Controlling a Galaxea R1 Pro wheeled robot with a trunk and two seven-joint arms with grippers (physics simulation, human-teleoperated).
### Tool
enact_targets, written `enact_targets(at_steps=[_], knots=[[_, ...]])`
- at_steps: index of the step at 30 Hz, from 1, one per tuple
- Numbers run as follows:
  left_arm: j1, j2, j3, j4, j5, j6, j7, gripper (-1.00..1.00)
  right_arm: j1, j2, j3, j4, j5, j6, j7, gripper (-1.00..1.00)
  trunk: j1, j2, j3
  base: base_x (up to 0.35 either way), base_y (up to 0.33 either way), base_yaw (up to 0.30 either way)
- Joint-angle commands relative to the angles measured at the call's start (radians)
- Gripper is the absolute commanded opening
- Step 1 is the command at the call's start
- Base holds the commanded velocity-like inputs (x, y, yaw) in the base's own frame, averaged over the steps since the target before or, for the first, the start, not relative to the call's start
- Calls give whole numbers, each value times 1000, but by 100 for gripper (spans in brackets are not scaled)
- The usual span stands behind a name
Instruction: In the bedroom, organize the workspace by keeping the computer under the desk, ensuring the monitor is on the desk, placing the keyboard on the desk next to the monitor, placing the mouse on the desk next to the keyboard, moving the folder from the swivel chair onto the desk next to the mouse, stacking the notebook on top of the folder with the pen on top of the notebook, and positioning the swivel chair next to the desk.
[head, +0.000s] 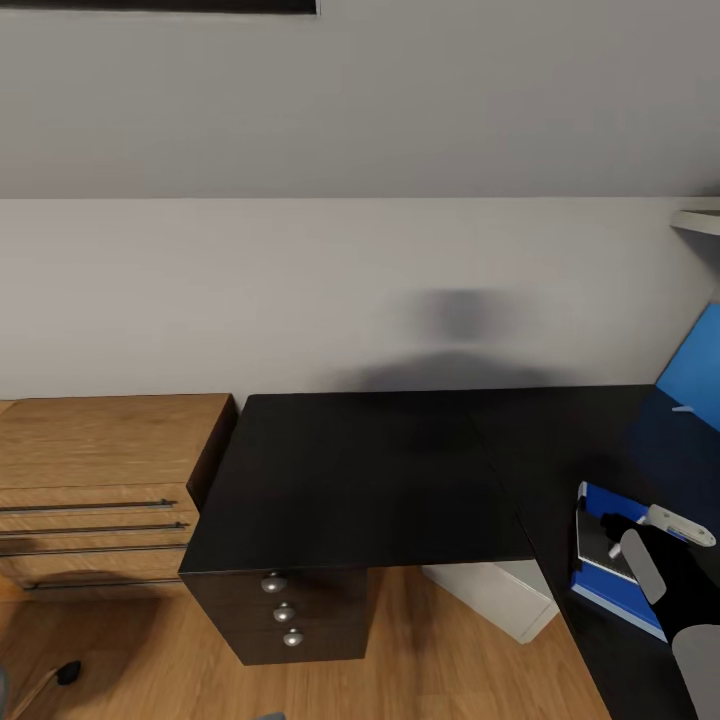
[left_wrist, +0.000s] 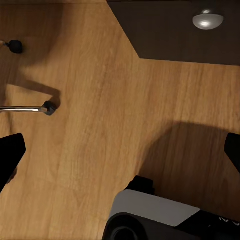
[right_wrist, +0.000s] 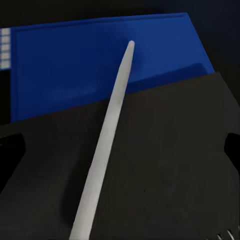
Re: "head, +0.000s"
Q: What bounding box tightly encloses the folder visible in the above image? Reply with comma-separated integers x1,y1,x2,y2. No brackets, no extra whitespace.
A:
571,481,667,641

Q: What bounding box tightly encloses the notebook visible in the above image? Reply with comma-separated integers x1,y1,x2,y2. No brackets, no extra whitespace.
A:
576,509,638,584

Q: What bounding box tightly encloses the swivel chair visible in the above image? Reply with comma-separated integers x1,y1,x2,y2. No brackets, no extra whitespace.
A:
0,661,81,720

